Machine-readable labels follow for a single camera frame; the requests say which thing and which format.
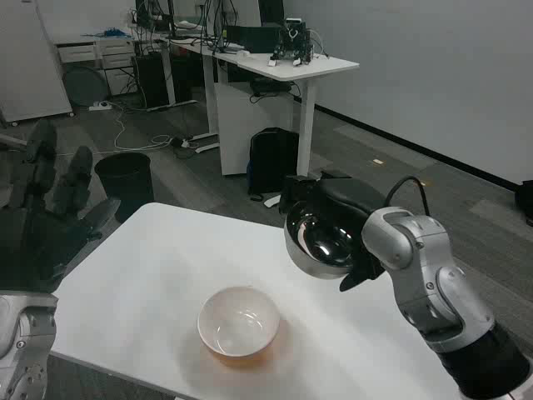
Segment white rolling cabinet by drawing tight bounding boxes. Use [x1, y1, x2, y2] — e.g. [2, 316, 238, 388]
[0, 0, 77, 124]

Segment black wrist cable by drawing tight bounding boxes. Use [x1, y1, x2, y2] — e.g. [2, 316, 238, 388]
[386, 175, 432, 218]

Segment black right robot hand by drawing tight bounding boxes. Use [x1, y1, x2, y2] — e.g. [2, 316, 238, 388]
[278, 169, 387, 293]

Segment black trash bin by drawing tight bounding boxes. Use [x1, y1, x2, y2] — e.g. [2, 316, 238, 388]
[94, 152, 156, 224]

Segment small black desktop robot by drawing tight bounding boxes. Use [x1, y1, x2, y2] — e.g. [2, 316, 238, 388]
[267, 17, 318, 68]

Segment round grey disc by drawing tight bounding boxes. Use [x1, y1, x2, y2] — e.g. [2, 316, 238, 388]
[62, 66, 111, 108]

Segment black object at wall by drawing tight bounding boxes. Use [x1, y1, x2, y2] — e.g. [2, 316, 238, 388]
[515, 179, 533, 228]

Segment white and orange bowl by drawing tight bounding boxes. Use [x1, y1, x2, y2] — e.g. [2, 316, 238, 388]
[197, 285, 281, 368]

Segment black backpack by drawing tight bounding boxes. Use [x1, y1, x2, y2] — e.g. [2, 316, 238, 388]
[247, 127, 301, 203]

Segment white drawer unit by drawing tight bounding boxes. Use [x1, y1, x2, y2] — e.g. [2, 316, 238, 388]
[55, 37, 135, 98]

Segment black computer tower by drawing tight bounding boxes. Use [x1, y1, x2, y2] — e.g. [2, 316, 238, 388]
[132, 51, 171, 112]

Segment black box on desk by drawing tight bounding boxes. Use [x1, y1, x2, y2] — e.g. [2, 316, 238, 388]
[224, 23, 285, 54]

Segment white standing desk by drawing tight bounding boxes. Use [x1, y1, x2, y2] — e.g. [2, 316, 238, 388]
[167, 36, 361, 178]

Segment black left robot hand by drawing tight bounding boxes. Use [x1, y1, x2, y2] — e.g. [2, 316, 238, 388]
[0, 119, 122, 295]

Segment white floor cable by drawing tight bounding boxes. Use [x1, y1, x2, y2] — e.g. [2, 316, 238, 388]
[108, 101, 172, 152]

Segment metal bowl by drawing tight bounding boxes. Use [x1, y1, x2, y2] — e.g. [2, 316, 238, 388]
[283, 200, 356, 281]

